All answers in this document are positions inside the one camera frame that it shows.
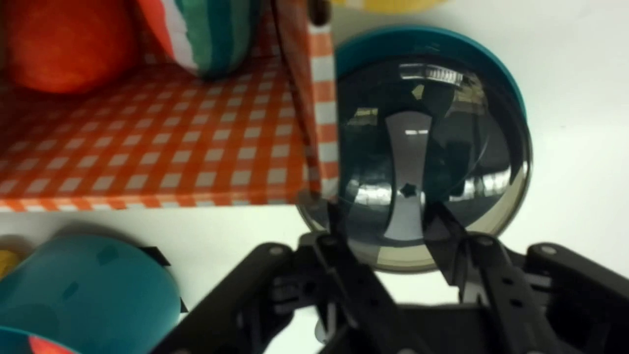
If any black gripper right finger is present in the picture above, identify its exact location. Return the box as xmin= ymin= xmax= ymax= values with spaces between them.
xmin=421 ymin=202 xmax=629 ymax=354

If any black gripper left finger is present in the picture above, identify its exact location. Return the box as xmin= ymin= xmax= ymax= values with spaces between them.
xmin=154 ymin=192 xmax=398 ymax=354

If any dark glass pot lid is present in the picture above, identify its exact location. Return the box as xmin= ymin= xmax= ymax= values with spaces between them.
xmin=335 ymin=54 xmax=535 ymax=272

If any teal toy pot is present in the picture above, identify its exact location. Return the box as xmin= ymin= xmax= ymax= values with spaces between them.
xmin=335 ymin=25 xmax=531 ymax=217

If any red checkered cardboard basket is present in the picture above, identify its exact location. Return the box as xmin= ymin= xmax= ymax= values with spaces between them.
xmin=0 ymin=0 xmax=343 ymax=213

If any teal toy kettle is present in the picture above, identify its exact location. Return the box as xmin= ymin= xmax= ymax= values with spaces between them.
xmin=0 ymin=233 xmax=185 ymax=354

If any striped plush watermelon slice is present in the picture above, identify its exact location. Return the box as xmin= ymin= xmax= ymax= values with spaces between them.
xmin=136 ymin=0 xmax=264 ymax=82

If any pale yellow toy slice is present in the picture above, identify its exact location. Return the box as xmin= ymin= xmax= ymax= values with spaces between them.
xmin=331 ymin=0 xmax=451 ymax=13

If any red plush tomato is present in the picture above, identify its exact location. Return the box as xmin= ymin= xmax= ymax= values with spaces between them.
xmin=2 ymin=0 xmax=144 ymax=95

